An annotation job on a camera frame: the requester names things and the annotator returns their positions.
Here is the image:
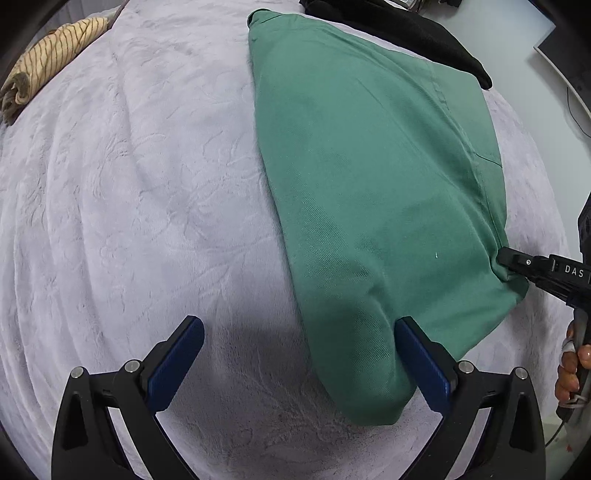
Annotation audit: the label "lavender plush blanket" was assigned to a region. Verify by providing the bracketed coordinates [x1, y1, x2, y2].
[0, 0, 573, 480]

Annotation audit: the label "green pants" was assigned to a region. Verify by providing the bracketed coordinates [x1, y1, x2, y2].
[246, 9, 530, 426]

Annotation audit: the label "yellow striped cloth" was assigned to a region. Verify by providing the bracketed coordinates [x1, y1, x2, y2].
[0, 16, 112, 126]

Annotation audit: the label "black garment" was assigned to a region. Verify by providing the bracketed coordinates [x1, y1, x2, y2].
[299, 0, 493, 90]

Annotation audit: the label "person's right hand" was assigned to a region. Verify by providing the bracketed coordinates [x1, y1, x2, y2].
[554, 319, 591, 407]

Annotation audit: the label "thin black cable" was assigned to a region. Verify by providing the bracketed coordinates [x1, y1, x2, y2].
[565, 84, 591, 140]

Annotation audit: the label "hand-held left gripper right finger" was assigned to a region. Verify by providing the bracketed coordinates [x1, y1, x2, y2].
[395, 317, 548, 480]

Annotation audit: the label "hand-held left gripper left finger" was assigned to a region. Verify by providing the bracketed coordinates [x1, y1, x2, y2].
[51, 316, 205, 480]

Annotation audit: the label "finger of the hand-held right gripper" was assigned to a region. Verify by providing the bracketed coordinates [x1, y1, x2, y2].
[495, 247, 556, 288]

